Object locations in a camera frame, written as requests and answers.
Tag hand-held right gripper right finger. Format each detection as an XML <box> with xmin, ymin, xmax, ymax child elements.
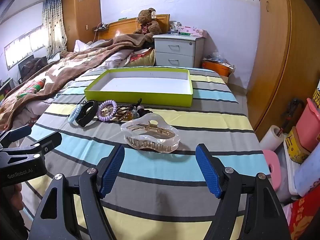
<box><xmin>195</xmin><ymin>144</ymin><xmax>292</xmax><ymax>240</ymax></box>

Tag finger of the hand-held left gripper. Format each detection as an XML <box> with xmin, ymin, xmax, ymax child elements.
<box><xmin>5</xmin><ymin>131</ymin><xmax>62</xmax><ymax>158</ymax></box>
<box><xmin>0</xmin><ymin>125</ymin><xmax>32</xmax><ymax>148</ymax></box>

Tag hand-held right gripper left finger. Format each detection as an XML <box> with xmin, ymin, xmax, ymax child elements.
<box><xmin>30</xmin><ymin>144</ymin><xmax>125</xmax><ymax>240</ymax></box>

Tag blue spiral hair tie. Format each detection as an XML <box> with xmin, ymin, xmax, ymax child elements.
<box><xmin>68</xmin><ymin>104</ymin><xmax>83</xmax><ymax>124</ymax></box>

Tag clear hair claw clip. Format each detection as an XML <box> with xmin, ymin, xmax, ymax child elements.
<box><xmin>121</xmin><ymin>114</ymin><xmax>180</xmax><ymax>153</ymax></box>

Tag black wristband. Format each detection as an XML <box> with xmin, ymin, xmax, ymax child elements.
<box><xmin>75</xmin><ymin>100</ymin><xmax>99</xmax><ymax>127</ymax></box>

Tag purple spiral hair tie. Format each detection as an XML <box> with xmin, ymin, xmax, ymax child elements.
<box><xmin>97</xmin><ymin>100</ymin><xmax>117</xmax><ymax>122</ymax></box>

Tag dark bead bracelet black cord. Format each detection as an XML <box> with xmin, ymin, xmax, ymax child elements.
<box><xmin>114</xmin><ymin>98</ymin><xmax>143</xmax><ymax>122</ymax></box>

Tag yellow-green shallow box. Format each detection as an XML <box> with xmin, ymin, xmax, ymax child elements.
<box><xmin>84</xmin><ymin>67</ymin><xmax>194</xmax><ymax>107</ymax></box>

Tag person's left forearm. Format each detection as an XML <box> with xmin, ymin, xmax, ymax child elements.
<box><xmin>0</xmin><ymin>187</ymin><xmax>28</xmax><ymax>240</ymax></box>

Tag person's left hand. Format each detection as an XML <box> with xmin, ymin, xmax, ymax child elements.
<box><xmin>9</xmin><ymin>183</ymin><xmax>24</xmax><ymax>212</ymax></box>

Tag striped bed sheet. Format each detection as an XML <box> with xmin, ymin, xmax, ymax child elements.
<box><xmin>22</xmin><ymin>66</ymin><xmax>272</xmax><ymax>240</ymax></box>

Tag pink foam roll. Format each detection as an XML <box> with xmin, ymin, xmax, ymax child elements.
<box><xmin>261</xmin><ymin>149</ymin><xmax>282</xmax><ymax>192</ymax></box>

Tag dark chair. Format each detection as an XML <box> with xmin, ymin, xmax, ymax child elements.
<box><xmin>18</xmin><ymin>55</ymin><xmax>48</xmax><ymax>83</ymax></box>

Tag white paper roll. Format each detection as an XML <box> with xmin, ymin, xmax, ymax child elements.
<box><xmin>259</xmin><ymin>125</ymin><xmax>285</xmax><ymax>153</ymax></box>

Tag brown fleece blanket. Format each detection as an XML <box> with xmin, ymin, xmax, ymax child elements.
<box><xmin>0</xmin><ymin>34</ymin><xmax>148</xmax><ymax>130</ymax></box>

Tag window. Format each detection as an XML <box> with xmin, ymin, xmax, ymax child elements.
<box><xmin>4</xmin><ymin>24</ymin><xmax>48</xmax><ymax>70</ymax></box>

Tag yellow carton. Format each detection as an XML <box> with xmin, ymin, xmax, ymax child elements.
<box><xmin>285</xmin><ymin>127</ymin><xmax>312</xmax><ymax>164</ymax></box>

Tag white cloth bundle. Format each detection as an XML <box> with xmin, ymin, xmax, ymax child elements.
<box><xmin>294</xmin><ymin>145</ymin><xmax>320</xmax><ymax>197</ymax></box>

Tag orange box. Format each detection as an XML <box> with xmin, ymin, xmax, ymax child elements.
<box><xmin>202</xmin><ymin>60</ymin><xmax>234</xmax><ymax>78</ymax></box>

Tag red bag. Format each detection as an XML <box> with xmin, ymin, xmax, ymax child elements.
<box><xmin>287</xmin><ymin>187</ymin><xmax>320</xmax><ymax>240</ymax></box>

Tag patterned curtain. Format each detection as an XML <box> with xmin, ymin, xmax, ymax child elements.
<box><xmin>41</xmin><ymin>0</ymin><xmax>68</xmax><ymax>60</ymax></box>

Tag pink plastic bin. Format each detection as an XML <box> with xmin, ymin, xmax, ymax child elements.
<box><xmin>295</xmin><ymin>97</ymin><xmax>320</xmax><ymax>153</ymax></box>

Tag clear plastic bags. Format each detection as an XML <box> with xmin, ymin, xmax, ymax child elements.
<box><xmin>205</xmin><ymin>52</ymin><xmax>233</xmax><ymax>65</ymax></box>

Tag yellow pillow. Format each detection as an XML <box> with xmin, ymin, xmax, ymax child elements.
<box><xmin>129</xmin><ymin>47</ymin><xmax>156</xmax><ymax>67</ymax></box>

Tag grey drawer nightstand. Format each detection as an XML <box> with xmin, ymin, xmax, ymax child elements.
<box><xmin>152</xmin><ymin>34</ymin><xmax>206</xmax><ymax>68</ymax></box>

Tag power strip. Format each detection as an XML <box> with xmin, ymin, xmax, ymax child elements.
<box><xmin>94</xmin><ymin>22</ymin><xmax>110</xmax><ymax>32</ymax></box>

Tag large wooden wardrobe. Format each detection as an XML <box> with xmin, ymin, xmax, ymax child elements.
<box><xmin>246</xmin><ymin>0</ymin><xmax>320</xmax><ymax>140</ymax></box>

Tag tall narrow wooden wardrobe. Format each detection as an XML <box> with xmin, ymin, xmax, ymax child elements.
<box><xmin>62</xmin><ymin>0</ymin><xmax>102</xmax><ymax>53</ymax></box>

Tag wooden headboard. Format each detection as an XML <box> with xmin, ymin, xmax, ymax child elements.
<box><xmin>97</xmin><ymin>14</ymin><xmax>170</xmax><ymax>40</ymax></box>

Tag pink floral box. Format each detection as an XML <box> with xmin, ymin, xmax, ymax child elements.
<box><xmin>180</xmin><ymin>26</ymin><xmax>207</xmax><ymax>38</ymax></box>

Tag glass jar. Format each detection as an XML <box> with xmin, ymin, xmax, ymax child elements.
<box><xmin>170</xmin><ymin>21</ymin><xmax>182</xmax><ymax>35</ymax></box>

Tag brown teddy bear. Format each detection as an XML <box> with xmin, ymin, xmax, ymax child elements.
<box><xmin>133</xmin><ymin>8</ymin><xmax>162</xmax><ymax>43</ymax></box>

